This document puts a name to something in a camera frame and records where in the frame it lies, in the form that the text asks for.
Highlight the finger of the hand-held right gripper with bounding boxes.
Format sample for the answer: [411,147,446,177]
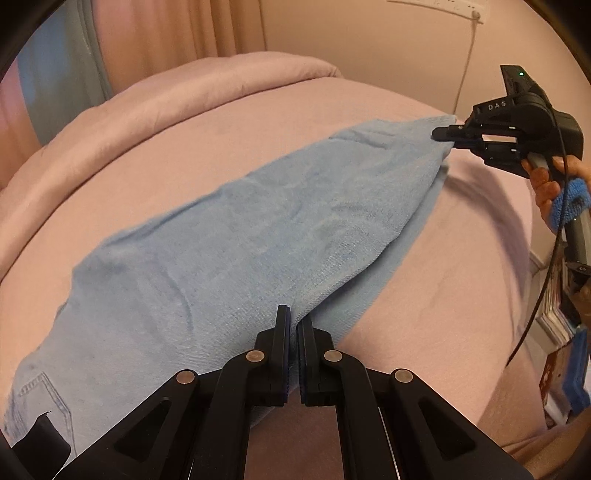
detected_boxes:
[431,121,522,143]
[451,138,532,178]

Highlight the person's right hand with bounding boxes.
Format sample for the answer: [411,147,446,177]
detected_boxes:
[522,154,591,222]

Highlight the pink bed sheet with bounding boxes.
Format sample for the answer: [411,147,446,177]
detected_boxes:
[0,76,568,480]

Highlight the white power cable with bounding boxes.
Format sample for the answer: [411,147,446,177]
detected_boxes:
[452,11,483,118]

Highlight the stack of books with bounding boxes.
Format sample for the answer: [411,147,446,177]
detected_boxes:
[538,258,583,352]

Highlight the pink folded duvet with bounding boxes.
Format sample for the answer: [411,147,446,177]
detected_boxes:
[0,51,345,278]

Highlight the black cable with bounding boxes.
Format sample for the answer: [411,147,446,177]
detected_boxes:
[505,92,571,367]

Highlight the blue terry cloth wrap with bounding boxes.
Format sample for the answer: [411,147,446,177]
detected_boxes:
[549,178,591,232]

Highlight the blue fabric panel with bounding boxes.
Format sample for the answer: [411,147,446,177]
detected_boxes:
[16,0,115,146]

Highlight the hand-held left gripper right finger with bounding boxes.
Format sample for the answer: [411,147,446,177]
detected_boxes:
[298,318,533,480]

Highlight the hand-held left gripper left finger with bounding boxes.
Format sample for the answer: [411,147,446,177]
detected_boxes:
[55,305,293,480]

